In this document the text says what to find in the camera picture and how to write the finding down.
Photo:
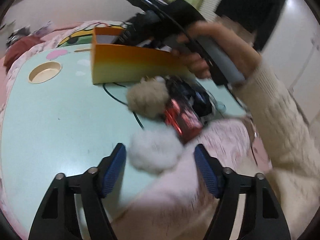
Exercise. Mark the orange gradient cardboard box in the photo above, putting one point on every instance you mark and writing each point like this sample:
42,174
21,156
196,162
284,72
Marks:
118,63

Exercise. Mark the person right hand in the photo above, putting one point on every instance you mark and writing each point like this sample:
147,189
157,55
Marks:
244,57

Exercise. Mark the dark red marbled pouch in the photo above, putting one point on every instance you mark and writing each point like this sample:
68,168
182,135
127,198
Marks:
183,119

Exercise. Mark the cream sweater right forearm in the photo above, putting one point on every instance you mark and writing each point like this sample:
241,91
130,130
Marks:
294,176

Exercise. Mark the beige fluffy pompom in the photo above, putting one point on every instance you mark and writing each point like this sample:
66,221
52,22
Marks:
148,98

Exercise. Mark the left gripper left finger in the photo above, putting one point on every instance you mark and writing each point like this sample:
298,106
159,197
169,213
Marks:
56,216

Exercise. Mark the dark red pillow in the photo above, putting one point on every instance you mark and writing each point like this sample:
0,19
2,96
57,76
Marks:
19,48

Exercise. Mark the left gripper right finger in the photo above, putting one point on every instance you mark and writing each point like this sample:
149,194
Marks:
263,217

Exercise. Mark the white fluffy pompom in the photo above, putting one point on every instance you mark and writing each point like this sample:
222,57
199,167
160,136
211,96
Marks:
154,151

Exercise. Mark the pink rose patterned blanket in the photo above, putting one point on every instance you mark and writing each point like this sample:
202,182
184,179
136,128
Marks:
68,125

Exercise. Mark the black fabric bundle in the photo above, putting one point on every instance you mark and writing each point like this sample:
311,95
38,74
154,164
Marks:
194,94

